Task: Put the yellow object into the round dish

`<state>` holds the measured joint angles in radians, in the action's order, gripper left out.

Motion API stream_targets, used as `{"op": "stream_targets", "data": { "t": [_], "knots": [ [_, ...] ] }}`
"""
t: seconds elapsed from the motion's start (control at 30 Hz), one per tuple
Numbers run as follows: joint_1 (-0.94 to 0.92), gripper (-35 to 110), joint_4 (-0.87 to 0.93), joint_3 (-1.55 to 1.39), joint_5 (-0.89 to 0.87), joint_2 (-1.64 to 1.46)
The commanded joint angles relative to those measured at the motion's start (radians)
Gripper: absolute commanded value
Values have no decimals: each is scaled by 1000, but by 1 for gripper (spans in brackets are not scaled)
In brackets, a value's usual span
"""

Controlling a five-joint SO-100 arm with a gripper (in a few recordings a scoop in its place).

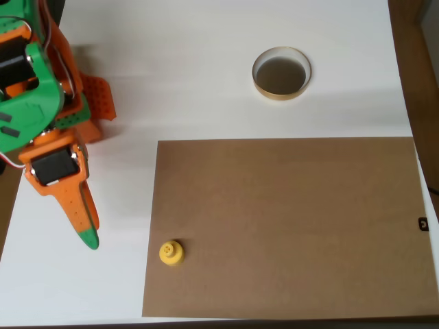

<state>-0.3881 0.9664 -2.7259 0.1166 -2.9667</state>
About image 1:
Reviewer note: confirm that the orange gripper black servo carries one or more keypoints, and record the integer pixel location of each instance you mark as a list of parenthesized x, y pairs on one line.
[(55, 168)]

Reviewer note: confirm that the yellow plastic knob piece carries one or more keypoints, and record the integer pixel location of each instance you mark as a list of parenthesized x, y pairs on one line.
[(171, 253)]

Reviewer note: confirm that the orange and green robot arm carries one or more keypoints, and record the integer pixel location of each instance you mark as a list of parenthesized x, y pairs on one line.
[(27, 113)]

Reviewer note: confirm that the orange and green robot base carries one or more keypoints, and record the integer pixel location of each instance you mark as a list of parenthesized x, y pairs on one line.
[(99, 97)]

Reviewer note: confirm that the round gold-rimmed shallow bowl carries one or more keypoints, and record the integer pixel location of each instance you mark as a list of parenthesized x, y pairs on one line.
[(281, 77)]

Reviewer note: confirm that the white base board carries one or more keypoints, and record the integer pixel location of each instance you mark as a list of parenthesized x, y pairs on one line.
[(205, 68)]

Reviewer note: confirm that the brown rectangular board mat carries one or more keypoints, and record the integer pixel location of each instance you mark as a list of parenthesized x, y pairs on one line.
[(284, 226)]

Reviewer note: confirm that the small black clip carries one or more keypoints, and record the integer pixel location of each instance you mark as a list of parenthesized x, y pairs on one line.
[(423, 224)]

